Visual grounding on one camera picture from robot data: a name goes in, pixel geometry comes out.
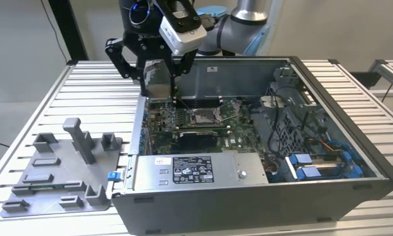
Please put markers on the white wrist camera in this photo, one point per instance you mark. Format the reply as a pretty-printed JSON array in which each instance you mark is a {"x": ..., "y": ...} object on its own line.
[{"x": 182, "y": 37}]

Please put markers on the gray metal drive cage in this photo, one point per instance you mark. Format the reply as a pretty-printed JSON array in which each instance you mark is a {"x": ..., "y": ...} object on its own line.
[{"x": 288, "y": 132}]

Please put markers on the black wrist connector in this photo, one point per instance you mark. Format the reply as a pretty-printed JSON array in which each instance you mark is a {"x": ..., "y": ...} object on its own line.
[{"x": 208, "y": 22}]

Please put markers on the black box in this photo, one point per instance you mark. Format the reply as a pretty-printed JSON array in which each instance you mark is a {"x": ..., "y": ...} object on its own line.
[{"x": 364, "y": 78}]

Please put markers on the metal locking lever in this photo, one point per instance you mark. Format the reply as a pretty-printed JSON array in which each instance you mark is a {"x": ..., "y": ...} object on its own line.
[{"x": 184, "y": 103}]

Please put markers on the gray plastic parts rack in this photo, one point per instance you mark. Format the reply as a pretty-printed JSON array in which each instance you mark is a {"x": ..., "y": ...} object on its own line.
[{"x": 43, "y": 204}]

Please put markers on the aluminium slat side table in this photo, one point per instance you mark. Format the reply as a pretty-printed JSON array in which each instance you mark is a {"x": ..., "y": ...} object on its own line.
[{"x": 390, "y": 67}]

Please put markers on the silver CPU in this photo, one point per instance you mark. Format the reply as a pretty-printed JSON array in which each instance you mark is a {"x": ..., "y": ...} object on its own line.
[{"x": 158, "y": 92}]

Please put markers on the silver power supply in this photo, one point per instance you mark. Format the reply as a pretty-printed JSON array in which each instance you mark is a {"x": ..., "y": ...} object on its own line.
[{"x": 245, "y": 162}]

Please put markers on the hard disk in blue carrier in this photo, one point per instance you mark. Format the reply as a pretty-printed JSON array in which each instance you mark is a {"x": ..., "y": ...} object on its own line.
[
  {"x": 308, "y": 172},
  {"x": 300, "y": 158}
]

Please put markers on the black RAM slot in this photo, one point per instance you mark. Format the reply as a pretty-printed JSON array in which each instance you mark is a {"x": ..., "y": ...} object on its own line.
[
  {"x": 197, "y": 98},
  {"x": 182, "y": 104},
  {"x": 202, "y": 126}
]

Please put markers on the blue case latch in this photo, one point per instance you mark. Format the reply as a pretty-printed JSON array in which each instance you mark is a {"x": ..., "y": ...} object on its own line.
[{"x": 113, "y": 176}]

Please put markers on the green motherboard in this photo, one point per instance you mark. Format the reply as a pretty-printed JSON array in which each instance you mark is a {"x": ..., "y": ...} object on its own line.
[{"x": 238, "y": 127}]

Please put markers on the black open PC case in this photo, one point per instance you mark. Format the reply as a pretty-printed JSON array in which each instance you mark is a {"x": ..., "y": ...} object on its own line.
[{"x": 216, "y": 214}]

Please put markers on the black upright post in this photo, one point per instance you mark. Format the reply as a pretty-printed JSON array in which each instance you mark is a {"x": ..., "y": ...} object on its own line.
[{"x": 74, "y": 37}]

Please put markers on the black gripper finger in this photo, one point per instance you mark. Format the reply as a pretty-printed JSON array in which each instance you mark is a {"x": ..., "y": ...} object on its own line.
[
  {"x": 186, "y": 64},
  {"x": 117, "y": 59}
]

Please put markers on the black graphics card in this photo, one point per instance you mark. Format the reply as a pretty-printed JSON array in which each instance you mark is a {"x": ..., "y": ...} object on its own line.
[{"x": 196, "y": 141}]

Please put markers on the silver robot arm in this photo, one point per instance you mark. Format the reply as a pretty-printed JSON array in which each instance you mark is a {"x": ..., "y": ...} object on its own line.
[{"x": 248, "y": 9}]

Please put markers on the CPU socket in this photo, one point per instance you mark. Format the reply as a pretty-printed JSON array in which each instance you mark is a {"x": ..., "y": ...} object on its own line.
[{"x": 204, "y": 119}]

